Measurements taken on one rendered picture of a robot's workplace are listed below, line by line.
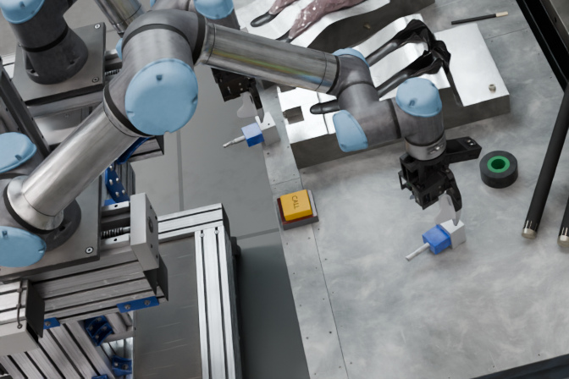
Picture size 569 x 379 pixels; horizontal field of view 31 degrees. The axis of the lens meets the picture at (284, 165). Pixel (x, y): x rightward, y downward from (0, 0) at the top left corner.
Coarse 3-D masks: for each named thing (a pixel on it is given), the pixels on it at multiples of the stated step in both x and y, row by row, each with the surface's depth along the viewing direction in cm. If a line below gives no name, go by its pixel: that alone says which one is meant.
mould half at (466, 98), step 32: (384, 32) 242; (448, 32) 245; (480, 32) 243; (384, 64) 236; (480, 64) 236; (288, 96) 238; (320, 96) 236; (384, 96) 231; (448, 96) 226; (480, 96) 230; (288, 128) 232; (320, 128) 229; (448, 128) 233; (320, 160) 234
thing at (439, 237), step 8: (440, 224) 209; (448, 224) 209; (432, 232) 210; (440, 232) 210; (448, 232) 208; (456, 232) 208; (464, 232) 210; (424, 240) 211; (432, 240) 209; (440, 240) 208; (448, 240) 209; (456, 240) 210; (464, 240) 212; (424, 248) 209; (432, 248) 209; (440, 248) 209; (408, 256) 208; (416, 256) 209
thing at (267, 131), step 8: (256, 120) 242; (264, 120) 240; (272, 120) 239; (248, 128) 241; (256, 128) 241; (264, 128) 238; (272, 128) 239; (248, 136) 239; (256, 136) 239; (264, 136) 240; (272, 136) 240; (224, 144) 241; (232, 144) 241; (248, 144) 240; (256, 144) 241
